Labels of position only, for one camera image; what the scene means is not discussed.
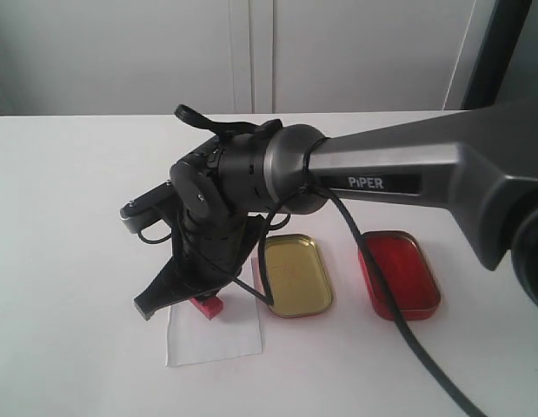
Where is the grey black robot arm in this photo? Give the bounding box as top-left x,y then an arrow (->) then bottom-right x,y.
120,98 -> 538,318

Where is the white cabinet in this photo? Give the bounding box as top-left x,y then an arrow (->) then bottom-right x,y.
0,1 -> 495,116

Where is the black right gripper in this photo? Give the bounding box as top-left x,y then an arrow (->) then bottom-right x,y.
134,208 -> 269,321

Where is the gold tin lid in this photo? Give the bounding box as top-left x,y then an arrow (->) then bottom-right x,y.
265,234 -> 334,319

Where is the white paper sheet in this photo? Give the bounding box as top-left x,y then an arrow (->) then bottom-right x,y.
166,283 -> 262,367

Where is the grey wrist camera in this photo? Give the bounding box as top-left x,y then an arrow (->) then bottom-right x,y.
119,181 -> 179,235

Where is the black cable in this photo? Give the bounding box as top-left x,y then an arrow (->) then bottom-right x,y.
137,103 -> 498,417

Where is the red ink pad tin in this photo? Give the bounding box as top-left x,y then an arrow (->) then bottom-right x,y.
363,230 -> 442,321

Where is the red stamp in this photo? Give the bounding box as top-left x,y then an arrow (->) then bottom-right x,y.
190,296 -> 224,320

